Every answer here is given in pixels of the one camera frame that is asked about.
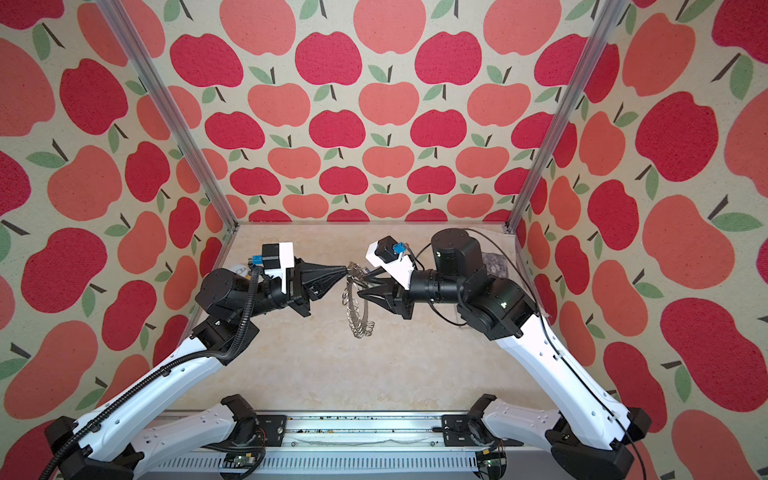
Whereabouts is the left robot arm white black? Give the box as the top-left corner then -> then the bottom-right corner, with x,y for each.
40,258 -> 348,479

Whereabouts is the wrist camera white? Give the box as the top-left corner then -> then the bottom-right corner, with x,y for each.
366,236 -> 415,290
248,242 -> 295,294

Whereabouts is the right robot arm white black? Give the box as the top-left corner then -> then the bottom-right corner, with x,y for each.
359,228 -> 651,479

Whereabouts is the front aluminium rail frame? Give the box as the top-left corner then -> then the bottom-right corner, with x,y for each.
101,409 -> 622,480

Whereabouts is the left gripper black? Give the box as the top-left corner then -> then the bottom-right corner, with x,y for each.
238,257 -> 346,321

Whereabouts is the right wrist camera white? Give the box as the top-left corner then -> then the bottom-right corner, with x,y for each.
366,236 -> 415,290

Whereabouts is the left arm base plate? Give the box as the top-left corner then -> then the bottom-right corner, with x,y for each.
246,414 -> 288,448

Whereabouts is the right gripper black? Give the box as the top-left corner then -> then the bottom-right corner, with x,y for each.
353,262 -> 466,321

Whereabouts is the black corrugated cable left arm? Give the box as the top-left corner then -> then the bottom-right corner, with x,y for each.
37,263 -> 265,480

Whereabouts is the right aluminium corner post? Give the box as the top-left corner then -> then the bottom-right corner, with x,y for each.
504,0 -> 629,234

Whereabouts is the metal disc with key rings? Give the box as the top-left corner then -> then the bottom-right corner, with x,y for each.
341,262 -> 375,339

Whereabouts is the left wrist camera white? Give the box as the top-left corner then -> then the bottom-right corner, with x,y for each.
248,242 -> 295,294

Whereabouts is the aluminium corner post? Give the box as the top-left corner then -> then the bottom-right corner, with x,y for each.
504,0 -> 629,234
96,0 -> 239,234

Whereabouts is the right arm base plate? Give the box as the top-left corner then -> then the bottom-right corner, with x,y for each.
440,414 -> 480,447

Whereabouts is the left aluminium corner post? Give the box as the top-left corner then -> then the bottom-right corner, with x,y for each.
96,0 -> 239,234

